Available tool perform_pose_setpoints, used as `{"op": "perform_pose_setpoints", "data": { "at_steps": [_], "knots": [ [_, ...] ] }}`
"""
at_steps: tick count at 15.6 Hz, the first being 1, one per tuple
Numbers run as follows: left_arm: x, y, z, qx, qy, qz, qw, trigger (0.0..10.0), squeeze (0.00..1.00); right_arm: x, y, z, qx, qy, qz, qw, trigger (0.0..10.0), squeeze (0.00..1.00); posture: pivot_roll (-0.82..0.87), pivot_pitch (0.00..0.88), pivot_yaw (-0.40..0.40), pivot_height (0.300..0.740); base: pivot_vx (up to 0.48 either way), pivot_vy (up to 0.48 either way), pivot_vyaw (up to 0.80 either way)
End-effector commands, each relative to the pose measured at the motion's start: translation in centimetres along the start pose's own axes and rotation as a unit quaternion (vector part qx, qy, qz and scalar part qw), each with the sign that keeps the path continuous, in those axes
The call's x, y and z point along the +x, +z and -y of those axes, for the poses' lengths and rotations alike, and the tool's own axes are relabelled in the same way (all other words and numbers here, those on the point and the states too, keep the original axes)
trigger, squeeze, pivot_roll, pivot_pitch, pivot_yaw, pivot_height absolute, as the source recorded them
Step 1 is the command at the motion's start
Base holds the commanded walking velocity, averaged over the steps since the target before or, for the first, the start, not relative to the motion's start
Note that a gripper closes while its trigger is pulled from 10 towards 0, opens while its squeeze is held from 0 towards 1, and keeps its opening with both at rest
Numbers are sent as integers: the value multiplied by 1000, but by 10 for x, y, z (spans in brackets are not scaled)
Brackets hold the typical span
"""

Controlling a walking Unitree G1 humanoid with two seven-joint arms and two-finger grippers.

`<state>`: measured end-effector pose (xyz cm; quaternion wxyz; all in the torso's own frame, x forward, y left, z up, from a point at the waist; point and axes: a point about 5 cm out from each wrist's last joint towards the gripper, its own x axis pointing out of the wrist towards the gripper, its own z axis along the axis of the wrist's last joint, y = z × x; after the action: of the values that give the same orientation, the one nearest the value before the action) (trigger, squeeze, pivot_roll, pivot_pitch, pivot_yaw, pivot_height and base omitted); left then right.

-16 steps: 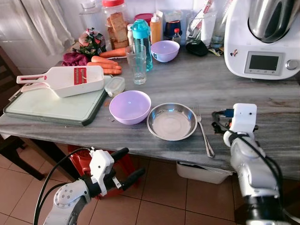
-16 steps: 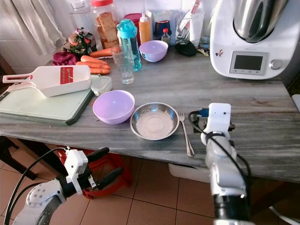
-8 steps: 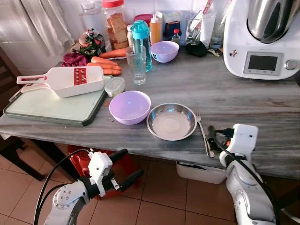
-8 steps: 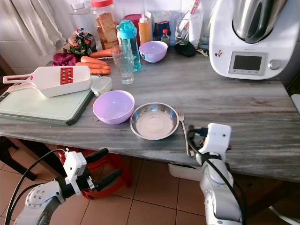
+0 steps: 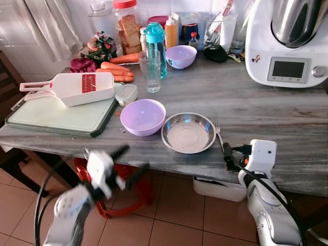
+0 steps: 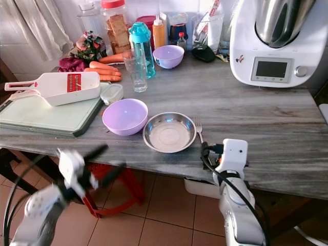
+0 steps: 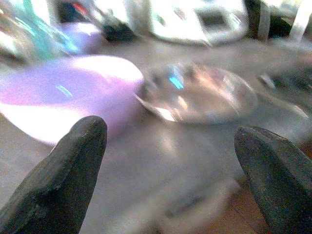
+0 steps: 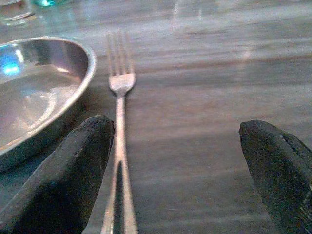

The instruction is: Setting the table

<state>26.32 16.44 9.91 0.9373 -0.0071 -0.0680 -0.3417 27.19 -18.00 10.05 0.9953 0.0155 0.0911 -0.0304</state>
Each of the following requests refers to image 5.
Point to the steel fork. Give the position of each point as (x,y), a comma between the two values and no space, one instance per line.
(217,127)

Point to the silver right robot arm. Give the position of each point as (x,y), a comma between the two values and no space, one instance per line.
(266,210)

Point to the red plastic stool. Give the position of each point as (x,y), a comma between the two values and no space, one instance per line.
(138,197)

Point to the white storage box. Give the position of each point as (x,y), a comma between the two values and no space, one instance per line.
(220,189)

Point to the grey top wooden table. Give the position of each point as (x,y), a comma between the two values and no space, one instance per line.
(256,118)

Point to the large purple bowl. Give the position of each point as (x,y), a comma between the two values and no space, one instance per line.
(142,118)

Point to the steel bowl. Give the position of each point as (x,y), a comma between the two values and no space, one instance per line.
(188,134)

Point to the small clear plastic container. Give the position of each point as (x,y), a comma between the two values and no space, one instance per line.
(126,95)

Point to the pale green cutting board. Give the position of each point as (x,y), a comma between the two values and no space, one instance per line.
(56,118)

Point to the orange carrot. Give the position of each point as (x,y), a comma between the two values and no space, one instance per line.
(123,78)
(117,67)
(125,58)

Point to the white mandoline slicer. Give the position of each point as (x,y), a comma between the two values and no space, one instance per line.
(66,88)

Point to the clear drinking glass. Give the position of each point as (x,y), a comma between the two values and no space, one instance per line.
(150,74)

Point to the purple cabbage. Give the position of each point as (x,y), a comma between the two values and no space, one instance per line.
(82,65)

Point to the black pouch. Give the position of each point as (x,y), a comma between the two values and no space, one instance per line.
(215,54)

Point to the small flower bouquet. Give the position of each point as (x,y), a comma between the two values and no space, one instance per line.
(100,48)

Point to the white kitchen cooking machine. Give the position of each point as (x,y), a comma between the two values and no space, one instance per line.
(266,46)

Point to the small purple bowl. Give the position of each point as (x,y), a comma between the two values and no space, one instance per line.
(180,57)

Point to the teal drinking bottle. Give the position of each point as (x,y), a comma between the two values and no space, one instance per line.
(155,38)

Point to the small glass bottle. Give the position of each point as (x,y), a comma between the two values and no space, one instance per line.
(193,42)

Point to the clear measuring jug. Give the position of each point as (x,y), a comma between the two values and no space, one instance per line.
(220,31)

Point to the orange sauce bottle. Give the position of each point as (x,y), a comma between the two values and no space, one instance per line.
(170,33)

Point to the clear white lid jar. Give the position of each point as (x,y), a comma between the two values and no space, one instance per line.
(101,20)

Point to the dark glass jar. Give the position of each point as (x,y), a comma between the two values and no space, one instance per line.
(188,25)

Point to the red lid container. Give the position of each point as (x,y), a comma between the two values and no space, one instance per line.
(159,19)

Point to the white curtain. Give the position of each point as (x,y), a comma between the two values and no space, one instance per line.
(48,25)

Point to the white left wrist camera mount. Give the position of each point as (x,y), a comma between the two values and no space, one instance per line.
(100,171)

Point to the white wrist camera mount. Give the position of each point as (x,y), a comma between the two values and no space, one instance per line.
(262,156)
(100,171)

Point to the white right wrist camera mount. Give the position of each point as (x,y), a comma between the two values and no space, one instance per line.
(262,156)

